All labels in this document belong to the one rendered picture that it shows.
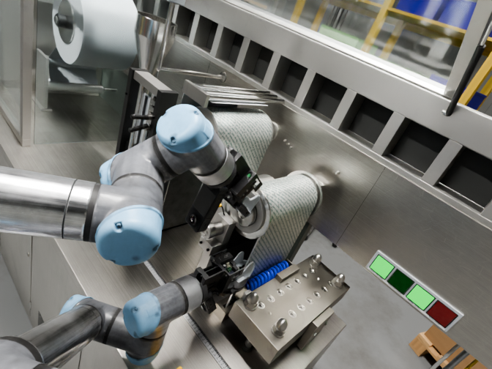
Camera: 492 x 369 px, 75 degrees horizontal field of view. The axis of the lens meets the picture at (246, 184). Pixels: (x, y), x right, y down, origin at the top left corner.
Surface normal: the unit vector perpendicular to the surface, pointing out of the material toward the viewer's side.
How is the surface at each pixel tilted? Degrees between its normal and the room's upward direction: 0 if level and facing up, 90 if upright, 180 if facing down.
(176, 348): 0
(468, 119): 90
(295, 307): 0
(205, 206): 80
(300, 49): 90
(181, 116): 50
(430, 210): 90
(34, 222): 85
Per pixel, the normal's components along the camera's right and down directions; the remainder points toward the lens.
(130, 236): 0.19, 0.55
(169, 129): -0.30, -0.41
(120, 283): 0.33, -0.82
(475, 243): -0.67, 0.15
